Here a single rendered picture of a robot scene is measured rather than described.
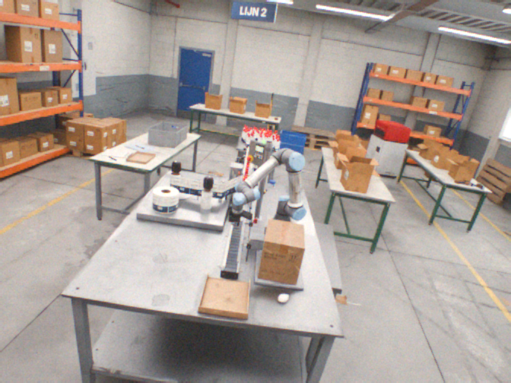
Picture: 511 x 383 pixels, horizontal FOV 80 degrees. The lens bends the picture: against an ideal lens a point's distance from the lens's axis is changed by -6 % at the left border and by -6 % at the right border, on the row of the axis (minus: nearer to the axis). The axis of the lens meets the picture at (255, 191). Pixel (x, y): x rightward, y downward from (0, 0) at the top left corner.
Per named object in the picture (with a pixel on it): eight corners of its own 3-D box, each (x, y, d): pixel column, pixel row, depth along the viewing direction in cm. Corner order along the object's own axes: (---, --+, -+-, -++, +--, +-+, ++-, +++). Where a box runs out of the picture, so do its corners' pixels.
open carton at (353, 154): (331, 169, 466) (338, 144, 452) (367, 175, 463) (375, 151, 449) (334, 179, 424) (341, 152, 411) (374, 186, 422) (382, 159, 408)
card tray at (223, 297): (207, 276, 195) (207, 271, 193) (249, 283, 195) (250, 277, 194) (198, 311, 167) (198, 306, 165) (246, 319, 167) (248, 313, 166)
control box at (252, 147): (253, 159, 275) (256, 137, 267) (269, 166, 266) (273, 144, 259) (245, 162, 267) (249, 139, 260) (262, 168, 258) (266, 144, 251)
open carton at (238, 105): (226, 112, 787) (227, 96, 773) (230, 109, 826) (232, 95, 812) (243, 115, 781) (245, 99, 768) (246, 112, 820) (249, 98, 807)
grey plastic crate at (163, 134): (162, 134, 493) (163, 121, 484) (187, 139, 492) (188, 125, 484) (147, 144, 437) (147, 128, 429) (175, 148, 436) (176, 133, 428)
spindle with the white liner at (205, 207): (201, 207, 268) (204, 174, 256) (211, 209, 268) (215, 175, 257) (198, 212, 259) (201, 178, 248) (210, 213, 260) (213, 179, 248)
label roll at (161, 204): (174, 201, 271) (175, 185, 265) (180, 212, 255) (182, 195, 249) (150, 203, 261) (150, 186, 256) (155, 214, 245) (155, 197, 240)
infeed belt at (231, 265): (241, 181, 349) (242, 178, 347) (249, 182, 349) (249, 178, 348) (222, 275, 196) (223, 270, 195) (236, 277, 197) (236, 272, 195)
